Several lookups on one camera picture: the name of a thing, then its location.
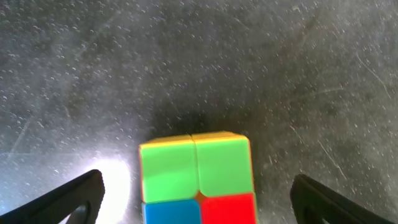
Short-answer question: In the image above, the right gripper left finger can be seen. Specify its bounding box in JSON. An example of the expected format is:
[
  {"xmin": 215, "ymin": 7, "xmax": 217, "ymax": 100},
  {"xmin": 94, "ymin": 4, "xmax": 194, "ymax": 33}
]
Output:
[{"xmin": 0, "ymin": 169, "xmax": 106, "ymax": 224}]

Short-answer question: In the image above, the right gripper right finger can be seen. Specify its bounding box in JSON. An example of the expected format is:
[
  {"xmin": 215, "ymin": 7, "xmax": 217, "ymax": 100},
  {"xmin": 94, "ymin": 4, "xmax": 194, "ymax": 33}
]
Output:
[{"xmin": 289, "ymin": 173, "xmax": 398, "ymax": 224}]

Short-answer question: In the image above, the many-coloured puzzle cube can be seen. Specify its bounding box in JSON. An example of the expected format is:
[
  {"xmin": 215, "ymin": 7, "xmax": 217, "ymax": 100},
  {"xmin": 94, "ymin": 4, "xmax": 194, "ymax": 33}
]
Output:
[{"xmin": 138, "ymin": 130, "xmax": 259, "ymax": 224}]

